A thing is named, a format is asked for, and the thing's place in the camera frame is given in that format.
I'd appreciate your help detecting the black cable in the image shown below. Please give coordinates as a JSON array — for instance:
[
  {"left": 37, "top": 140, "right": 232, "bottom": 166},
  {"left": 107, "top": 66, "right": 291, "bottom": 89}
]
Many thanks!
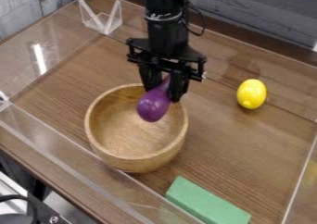
[{"left": 0, "top": 193, "right": 41, "bottom": 224}]

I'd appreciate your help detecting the green rectangular block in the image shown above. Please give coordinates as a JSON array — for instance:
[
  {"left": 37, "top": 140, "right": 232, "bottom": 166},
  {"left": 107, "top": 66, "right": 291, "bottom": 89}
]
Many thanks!
[{"left": 165, "top": 176, "right": 251, "bottom": 224}]

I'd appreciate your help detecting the yellow toy lemon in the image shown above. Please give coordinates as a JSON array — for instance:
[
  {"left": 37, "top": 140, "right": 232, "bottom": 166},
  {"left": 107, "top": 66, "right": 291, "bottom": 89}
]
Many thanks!
[{"left": 236, "top": 79, "right": 267, "bottom": 109}]

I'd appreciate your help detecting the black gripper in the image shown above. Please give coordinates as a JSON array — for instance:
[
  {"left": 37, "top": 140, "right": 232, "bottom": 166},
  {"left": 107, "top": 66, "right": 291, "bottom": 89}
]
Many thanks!
[{"left": 125, "top": 13, "right": 207, "bottom": 103}]

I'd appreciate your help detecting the purple toy eggplant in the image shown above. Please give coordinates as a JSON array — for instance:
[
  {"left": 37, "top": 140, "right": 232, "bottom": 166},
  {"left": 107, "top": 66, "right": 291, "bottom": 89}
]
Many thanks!
[{"left": 136, "top": 77, "right": 171, "bottom": 122}]

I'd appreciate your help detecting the clear acrylic corner bracket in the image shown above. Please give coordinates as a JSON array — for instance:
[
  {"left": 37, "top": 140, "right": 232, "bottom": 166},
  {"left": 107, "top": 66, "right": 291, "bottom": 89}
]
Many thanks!
[{"left": 77, "top": 0, "right": 123, "bottom": 35}]

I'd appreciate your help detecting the brown wooden bowl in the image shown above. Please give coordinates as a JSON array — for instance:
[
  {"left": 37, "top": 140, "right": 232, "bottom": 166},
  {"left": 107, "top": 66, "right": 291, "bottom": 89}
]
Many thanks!
[{"left": 84, "top": 83, "right": 188, "bottom": 173}]

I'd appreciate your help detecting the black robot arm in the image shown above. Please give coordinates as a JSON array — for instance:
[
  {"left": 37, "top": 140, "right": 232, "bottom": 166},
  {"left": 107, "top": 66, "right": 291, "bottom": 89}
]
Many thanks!
[{"left": 125, "top": 0, "right": 207, "bottom": 103}]

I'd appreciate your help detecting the clear acrylic tray enclosure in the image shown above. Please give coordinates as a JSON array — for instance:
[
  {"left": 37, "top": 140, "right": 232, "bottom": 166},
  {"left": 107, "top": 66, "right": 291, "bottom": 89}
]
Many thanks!
[{"left": 0, "top": 4, "right": 317, "bottom": 224}]

